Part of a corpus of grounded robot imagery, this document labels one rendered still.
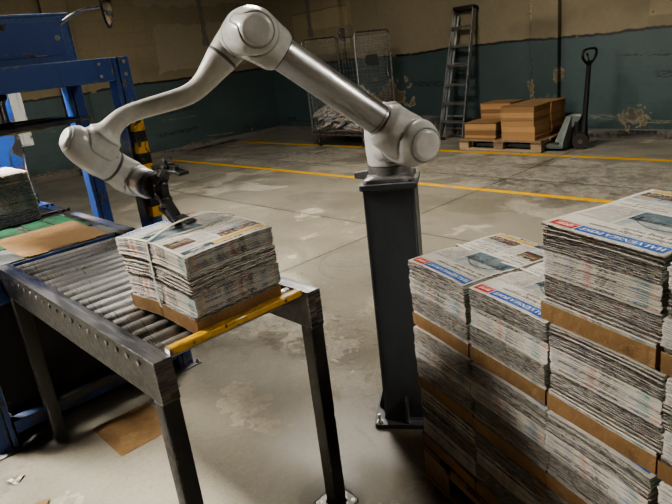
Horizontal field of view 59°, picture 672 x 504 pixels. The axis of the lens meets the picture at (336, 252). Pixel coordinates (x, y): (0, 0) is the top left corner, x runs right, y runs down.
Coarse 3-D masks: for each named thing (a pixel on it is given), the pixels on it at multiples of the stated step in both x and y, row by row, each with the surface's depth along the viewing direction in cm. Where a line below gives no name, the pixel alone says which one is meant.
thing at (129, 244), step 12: (204, 216) 179; (144, 228) 176; (156, 228) 173; (168, 228) 170; (120, 240) 171; (132, 240) 165; (120, 252) 173; (132, 252) 167; (132, 264) 171; (144, 264) 164; (132, 276) 174; (144, 276) 168; (132, 288) 177; (144, 288) 171; (156, 300) 167
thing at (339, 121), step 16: (384, 32) 915; (336, 48) 997; (368, 64) 889; (384, 80) 919; (384, 96) 924; (320, 112) 963; (336, 112) 938; (320, 128) 981; (336, 128) 972; (352, 128) 916; (320, 144) 992
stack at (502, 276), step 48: (480, 240) 193; (432, 288) 175; (480, 288) 156; (528, 288) 153; (432, 336) 182; (480, 336) 159; (528, 336) 142; (576, 336) 127; (432, 384) 190; (480, 384) 164; (576, 384) 130; (624, 384) 118; (432, 432) 198; (528, 432) 149; (576, 432) 133; (624, 432) 121; (432, 480) 206; (480, 480) 176; (528, 480) 154; (576, 480) 138; (624, 480) 123
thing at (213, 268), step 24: (240, 216) 174; (168, 240) 158; (192, 240) 157; (216, 240) 155; (240, 240) 158; (264, 240) 164; (168, 264) 154; (192, 264) 148; (216, 264) 153; (240, 264) 158; (264, 264) 165; (168, 288) 159; (192, 288) 149; (216, 288) 154; (240, 288) 160; (264, 288) 167; (192, 312) 153; (216, 312) 157
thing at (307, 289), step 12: (300, 288) 178; (312, 288) 177; (300, 300) 178; (312, 300) 176; (276, 312) 190; (288, 312) 185; (300, 312) 180; (312, 312) 177; (300, 324) 182; (312, 324) 178
